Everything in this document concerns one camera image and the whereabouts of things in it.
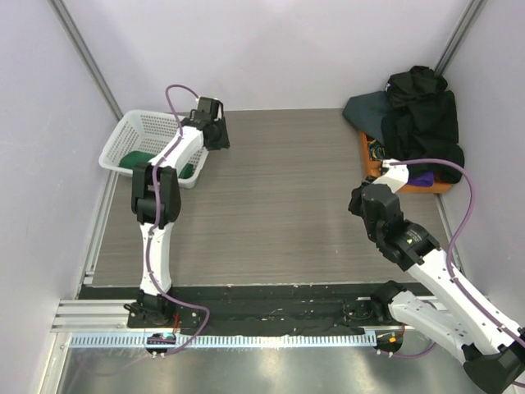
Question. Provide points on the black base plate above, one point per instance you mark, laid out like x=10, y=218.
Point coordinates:
x=253, y=311

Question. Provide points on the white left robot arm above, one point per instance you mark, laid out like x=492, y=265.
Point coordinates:
x=156, y=201

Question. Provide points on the patterned cloth in tray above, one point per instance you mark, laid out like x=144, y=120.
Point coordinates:
x=376, y=150

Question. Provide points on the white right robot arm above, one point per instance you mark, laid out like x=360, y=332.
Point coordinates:
x=486, y=342

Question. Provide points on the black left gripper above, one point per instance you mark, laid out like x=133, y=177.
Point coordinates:
x=224, y=143

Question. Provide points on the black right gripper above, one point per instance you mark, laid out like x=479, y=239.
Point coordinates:
x=355, y=201

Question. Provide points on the purple t shirt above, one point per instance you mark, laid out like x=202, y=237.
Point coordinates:
x=426, y=180

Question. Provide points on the orange tray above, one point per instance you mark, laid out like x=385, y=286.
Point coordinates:
x=372, y=167

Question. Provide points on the white plastic basket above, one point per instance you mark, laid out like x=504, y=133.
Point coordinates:
x=153, y=133

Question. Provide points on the dark teal t shirt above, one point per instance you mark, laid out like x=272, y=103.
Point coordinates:
x=366, y=112

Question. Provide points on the black t shirt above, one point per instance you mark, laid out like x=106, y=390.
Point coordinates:
x=423, y=119

